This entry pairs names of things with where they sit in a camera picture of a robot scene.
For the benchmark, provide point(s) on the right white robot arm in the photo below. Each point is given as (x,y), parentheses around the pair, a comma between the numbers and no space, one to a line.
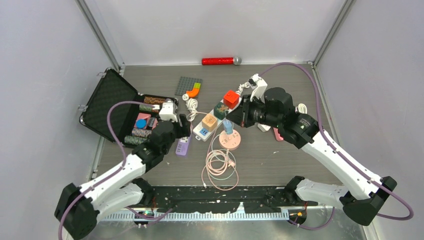
(361,195)

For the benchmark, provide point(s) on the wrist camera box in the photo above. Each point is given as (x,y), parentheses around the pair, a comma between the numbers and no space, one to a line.
(258,85)
(168,112)

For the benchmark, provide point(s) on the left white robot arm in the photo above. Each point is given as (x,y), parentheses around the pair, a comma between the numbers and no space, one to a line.
(78,206)

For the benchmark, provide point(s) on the purple power strip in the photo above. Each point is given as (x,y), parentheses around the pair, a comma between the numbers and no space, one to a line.
(183,146)

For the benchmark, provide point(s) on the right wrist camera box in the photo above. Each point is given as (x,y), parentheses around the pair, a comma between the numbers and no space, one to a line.
(258,85)

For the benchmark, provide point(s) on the light blue charger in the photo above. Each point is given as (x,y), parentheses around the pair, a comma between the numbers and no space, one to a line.
(228,126)

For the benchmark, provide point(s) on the white multicolour power strip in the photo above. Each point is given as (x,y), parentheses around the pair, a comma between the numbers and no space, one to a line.
(200,133)

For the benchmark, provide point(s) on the white USB power strip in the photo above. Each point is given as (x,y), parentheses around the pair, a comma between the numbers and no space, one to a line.
(263,127)

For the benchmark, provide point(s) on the grey lego baseplate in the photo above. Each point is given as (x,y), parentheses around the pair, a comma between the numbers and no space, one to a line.
(186,84)

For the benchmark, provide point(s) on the beige cube adapter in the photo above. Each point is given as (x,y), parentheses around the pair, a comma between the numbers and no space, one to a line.
(209,122)

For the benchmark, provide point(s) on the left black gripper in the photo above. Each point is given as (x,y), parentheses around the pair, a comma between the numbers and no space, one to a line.
(183,130)

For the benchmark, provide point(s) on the pink round power socket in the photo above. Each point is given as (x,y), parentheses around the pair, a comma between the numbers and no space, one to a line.
(230,141)

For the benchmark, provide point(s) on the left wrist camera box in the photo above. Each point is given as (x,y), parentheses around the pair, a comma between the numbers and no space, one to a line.
(168,112)

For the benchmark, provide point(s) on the orange curved lego piece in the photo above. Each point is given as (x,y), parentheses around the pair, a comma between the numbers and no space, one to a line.
(193,92)

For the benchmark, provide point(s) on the pink triangular power strip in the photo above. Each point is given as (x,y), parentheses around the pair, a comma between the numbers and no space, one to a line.
(278,137)

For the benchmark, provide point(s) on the dark green cube adapter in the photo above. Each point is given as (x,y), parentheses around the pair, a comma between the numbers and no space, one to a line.
(220,111)

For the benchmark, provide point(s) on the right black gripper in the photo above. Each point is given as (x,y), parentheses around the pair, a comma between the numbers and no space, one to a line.
(240,116)

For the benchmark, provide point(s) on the red cube socket adapter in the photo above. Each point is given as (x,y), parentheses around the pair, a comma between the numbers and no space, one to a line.
(231,99)

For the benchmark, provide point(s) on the red glitter microphone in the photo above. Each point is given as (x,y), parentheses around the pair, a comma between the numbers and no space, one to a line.
(212,61)

